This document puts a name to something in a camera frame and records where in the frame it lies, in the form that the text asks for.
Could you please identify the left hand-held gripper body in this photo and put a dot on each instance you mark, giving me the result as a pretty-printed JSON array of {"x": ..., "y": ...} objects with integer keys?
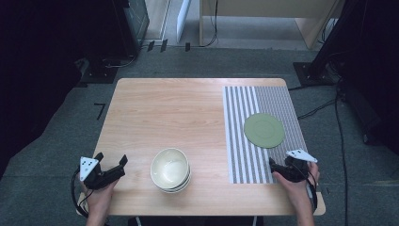
[{"x": 103, "y": 179}]

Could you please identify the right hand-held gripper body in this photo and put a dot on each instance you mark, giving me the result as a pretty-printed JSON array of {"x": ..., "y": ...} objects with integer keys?
[{"x": 295, "y": 171}]

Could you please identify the green round plate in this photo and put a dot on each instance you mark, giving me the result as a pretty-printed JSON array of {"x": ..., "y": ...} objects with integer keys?
[{"x": 264, "y": 130}]

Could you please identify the person's right hand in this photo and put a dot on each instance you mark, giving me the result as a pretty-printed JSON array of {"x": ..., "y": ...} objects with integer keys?
[{"x": 298, "y": 190}]

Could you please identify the person's left hand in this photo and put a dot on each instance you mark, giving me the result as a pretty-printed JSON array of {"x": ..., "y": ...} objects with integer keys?
[{"x": 100, "y": 197}]

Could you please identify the grey white striped placemat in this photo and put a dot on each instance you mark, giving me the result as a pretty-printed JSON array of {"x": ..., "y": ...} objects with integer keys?
[{"x": 238, "y": 125}]

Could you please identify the black stand base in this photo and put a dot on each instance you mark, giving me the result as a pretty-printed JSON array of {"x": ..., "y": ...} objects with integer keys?
[{"x": 100, "y": 73}]

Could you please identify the person's dark clothing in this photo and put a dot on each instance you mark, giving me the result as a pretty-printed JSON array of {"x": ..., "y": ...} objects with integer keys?
[{"x": 194, "y": 221}]

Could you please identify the dark curtain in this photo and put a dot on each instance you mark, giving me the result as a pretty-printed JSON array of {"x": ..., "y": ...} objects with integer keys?
[{"x": 28, "y": 78}]

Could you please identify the black glass-sided cabinet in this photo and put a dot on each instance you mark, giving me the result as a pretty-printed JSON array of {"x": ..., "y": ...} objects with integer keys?
[{"x": 131, "y": 25}]

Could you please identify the white board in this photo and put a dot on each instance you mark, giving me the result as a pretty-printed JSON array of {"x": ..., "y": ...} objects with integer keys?
[{"x": 183, "y": 20}]

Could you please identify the light wooden desk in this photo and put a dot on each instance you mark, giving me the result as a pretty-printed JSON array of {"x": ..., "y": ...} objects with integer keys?
[{"x": 266, "y": 8}]

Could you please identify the black stand with base plate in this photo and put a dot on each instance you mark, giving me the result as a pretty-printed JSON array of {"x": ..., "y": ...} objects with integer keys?
[{"x": 313, "y": 73}]

